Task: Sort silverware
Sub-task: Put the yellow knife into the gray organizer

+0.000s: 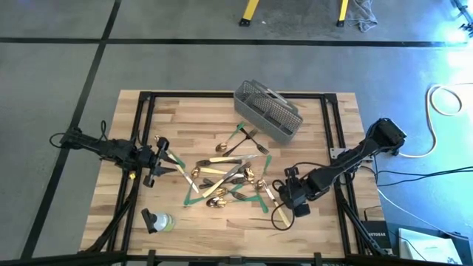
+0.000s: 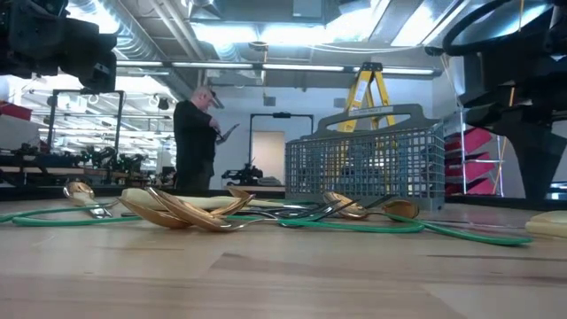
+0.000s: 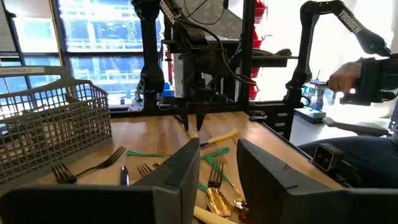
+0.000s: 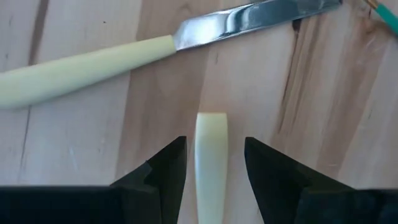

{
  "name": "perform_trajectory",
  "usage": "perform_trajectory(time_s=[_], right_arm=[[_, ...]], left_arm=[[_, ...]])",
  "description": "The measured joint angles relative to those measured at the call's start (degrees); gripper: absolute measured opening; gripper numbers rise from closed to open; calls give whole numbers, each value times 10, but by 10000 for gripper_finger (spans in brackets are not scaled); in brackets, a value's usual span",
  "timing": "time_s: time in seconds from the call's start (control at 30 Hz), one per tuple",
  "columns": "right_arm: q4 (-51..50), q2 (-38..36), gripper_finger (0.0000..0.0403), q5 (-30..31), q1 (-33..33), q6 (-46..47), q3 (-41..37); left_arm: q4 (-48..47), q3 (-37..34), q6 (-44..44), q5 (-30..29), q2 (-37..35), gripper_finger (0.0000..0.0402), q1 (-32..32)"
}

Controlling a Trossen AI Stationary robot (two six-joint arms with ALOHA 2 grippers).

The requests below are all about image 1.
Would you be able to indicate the grey cloth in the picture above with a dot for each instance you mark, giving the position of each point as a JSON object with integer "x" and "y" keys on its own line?
{"x": 364, "y": 14}

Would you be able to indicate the clear spray bottle black cap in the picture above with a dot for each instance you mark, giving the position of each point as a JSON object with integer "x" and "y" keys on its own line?
{"x": 162, "y": 221}

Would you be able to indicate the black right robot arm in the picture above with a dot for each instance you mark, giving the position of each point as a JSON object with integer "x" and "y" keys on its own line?
{"x": 354, "y": 155}

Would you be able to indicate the silver mounting plate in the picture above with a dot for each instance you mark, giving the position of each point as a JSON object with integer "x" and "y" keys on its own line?
{"x": 334, "y": 153}

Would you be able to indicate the black network switch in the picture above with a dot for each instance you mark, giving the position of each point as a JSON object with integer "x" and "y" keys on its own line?
{"x": 377, "y": 234}

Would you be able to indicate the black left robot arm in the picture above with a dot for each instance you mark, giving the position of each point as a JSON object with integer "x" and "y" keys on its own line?
{"x": 111, "y": 147}

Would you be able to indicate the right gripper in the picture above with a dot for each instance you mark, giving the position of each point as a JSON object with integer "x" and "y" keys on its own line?
{"x": 306, "y": 188}

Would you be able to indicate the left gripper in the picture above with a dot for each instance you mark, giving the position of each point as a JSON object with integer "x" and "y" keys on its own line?
{"x": 147, "y": 160}

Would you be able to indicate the white cardboard box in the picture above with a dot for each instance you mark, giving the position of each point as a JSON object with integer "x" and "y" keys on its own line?
{"x": 425, "y": 247}

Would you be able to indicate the grey mesh cutlery basket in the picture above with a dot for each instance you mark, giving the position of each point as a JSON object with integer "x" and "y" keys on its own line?
{"x": 258, "y": 107}

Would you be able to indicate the black tripod stand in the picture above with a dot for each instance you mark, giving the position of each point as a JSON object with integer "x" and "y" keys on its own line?
{"x": 466, "y": 26}

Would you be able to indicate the yellow stepladder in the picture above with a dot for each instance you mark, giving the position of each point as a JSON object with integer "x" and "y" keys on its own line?
{"x": 250, "y": 9}

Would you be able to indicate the pile of gold cutlery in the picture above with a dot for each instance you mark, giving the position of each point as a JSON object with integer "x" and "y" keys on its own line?
{"x": 166, "y": 95}

